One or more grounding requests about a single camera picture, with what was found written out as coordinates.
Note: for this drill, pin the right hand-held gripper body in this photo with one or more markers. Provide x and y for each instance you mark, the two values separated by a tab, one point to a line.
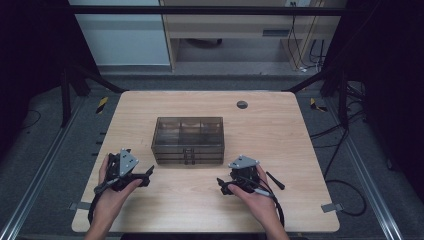
244	166

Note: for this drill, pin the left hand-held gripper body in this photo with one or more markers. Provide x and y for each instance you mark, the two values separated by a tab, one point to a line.
126	162

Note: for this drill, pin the smoky transparent drawer organizer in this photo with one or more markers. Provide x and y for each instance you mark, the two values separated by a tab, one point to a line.
188	135

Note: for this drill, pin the person's right hand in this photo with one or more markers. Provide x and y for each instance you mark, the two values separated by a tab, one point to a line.
258	205

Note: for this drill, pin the person's left hand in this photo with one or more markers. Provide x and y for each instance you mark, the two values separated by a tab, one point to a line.
111	201

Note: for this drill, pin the black pen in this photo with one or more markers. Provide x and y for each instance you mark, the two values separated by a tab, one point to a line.
275	180

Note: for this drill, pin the grey round table grommet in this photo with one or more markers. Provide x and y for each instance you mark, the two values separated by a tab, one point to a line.
242	104

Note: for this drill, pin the yellow clamp left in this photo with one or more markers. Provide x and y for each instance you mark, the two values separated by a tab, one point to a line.
102	105

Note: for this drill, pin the yellow clamp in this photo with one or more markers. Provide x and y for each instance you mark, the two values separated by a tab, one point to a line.
316	106
102	105

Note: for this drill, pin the grey tape strip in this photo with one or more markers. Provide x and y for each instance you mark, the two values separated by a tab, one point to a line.
332	207
80	206

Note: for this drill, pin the black metal stand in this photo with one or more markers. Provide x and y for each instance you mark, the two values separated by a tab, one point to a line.
66	100
342	100

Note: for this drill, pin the yellow clamp right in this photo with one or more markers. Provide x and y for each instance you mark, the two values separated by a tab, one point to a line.
316	106

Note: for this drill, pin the white cabinet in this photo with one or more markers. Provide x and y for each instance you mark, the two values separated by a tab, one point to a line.
123	36

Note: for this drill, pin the light wooden desk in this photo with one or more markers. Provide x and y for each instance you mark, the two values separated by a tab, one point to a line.
233	25

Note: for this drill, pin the black curtain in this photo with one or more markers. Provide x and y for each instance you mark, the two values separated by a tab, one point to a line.
390	66
30	53

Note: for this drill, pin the aluminium floor rail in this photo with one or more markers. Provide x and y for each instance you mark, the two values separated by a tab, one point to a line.
36	170
370	186

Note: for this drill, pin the black horizontal frame bar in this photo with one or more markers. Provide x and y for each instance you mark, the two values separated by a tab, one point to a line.
206	10

